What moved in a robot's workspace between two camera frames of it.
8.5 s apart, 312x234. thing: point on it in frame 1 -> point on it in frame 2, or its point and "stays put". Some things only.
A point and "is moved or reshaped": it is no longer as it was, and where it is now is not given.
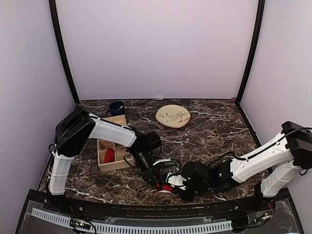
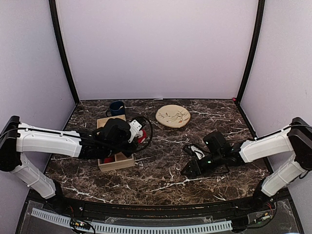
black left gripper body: [145, 172] -> [110, 150]
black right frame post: [257, 32] stays put
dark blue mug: [117, 108] stays put
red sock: [166, 187] is moved or reshaped
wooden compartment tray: [112, 156] stays put
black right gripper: [189, 198] -> [193, 165]
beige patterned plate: [173, 116] stays put
